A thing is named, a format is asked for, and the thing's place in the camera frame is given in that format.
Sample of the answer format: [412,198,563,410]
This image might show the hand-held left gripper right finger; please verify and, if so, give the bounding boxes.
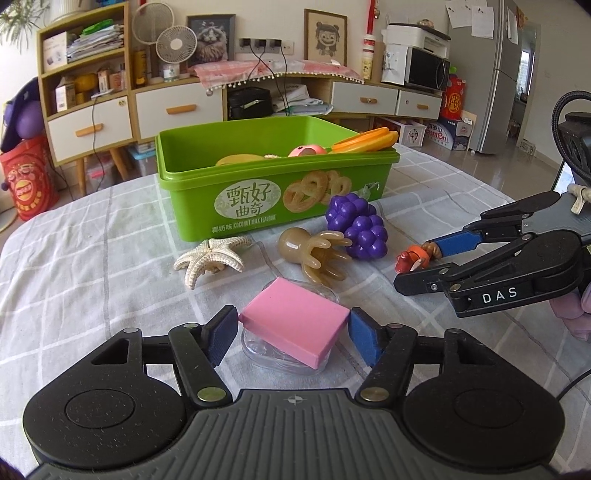
[348,307,499,402]

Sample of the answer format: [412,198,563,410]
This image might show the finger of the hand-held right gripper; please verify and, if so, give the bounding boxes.
[394,240,546,297]
[425,191,561,258]

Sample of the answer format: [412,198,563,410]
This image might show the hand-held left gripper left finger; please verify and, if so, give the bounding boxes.
[90,305,238,409]

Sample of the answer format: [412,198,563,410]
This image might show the small orange monkey figurine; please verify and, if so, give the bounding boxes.
[394,241,441,274]

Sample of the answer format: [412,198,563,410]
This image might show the pink rectangular block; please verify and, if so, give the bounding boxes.
[238,276,352,368]

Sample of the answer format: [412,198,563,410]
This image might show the green plastic cookie box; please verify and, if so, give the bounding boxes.
[154,115,402,243]

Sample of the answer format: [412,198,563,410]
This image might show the orange toy banana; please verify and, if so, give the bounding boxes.
[330,128,399,154]

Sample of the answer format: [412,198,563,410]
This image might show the pink rubber duck toy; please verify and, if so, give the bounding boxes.
[288,144,329,158]

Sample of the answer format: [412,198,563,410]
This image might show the yellow toy pot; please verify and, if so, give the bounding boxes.
[215,154,264,167]

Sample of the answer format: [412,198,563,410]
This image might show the purple toy grapes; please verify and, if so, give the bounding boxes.
[325,193,389,260]

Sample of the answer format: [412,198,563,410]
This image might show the beige starfish toy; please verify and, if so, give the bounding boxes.
[173,235,252,291]

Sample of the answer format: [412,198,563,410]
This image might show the blue and white carton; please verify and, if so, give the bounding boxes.
[425,115,476,152]

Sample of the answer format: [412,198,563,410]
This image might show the beige rubber octopus toy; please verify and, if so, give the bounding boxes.
[277,227,354,283]

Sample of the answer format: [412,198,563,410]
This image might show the white cartoon print box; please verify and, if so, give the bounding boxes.
[383,117,428,148]

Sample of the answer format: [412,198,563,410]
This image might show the tall red carton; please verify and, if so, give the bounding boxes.
[438,74,468,121]

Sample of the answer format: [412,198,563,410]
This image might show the silver refrigerator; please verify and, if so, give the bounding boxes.
[445,0,541,155]

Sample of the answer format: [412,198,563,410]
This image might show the black microwave oven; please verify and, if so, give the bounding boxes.
[404,46,451,92]

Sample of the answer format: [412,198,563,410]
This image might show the clear bin blue lid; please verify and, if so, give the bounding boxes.
[128,143,160,176]

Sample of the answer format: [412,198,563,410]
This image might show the clear bin pink contents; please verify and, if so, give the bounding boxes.
[85,154,116,192]

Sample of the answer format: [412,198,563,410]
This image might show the white and red bottle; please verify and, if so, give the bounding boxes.
[360,32,376,81]

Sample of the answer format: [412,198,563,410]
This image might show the folded light blue cloths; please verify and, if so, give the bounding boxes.
[272,83,333,116]

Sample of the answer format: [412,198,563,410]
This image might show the white printer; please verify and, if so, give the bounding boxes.
[382,23,452,58]

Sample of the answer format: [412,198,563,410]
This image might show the black bag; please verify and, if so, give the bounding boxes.
[226,87,273,121]

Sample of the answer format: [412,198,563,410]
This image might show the pink cloth with pompoms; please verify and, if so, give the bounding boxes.
[191,58,365,93]

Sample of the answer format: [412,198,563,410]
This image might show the red printed bucket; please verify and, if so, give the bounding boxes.
[0,136,60,221]

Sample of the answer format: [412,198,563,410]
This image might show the framed cartoon girl picture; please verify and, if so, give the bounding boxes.
[304,9,348,65]

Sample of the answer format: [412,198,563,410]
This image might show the small cardboard box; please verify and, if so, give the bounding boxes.
[55,80,77,112]

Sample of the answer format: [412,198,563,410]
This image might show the wooden cabinet unit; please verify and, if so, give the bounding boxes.
[36,2,444,195]

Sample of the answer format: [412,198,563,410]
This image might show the small white desk fan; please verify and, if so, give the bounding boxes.
[156,25,197,77]

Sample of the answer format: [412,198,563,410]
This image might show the framed cat picture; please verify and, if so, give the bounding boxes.
[186,14,236,65]

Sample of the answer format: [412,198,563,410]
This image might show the purple plush toy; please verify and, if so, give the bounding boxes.
[0,76,44,153]

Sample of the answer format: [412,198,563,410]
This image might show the stack of papers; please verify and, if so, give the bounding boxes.
[67,23,125,63]

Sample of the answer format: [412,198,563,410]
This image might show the large white fan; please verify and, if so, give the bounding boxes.
[133,2,175,47]

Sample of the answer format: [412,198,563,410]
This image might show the white product box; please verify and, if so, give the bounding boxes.
[42,32,70,72]

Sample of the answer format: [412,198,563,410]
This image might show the green potted plant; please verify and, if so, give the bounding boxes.
[0,0,51,42]

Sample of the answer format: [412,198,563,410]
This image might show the white drawer wooden handle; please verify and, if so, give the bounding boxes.
[47,97,134,164]
[331,80,399,116]
[396,90,443,121]
[134,83,225,141]

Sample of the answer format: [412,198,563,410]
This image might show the black braided cable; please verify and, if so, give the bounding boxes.
[551,90,591,181]

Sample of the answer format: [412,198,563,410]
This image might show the white wall sockets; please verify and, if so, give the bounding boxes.
[239,38,295,56]

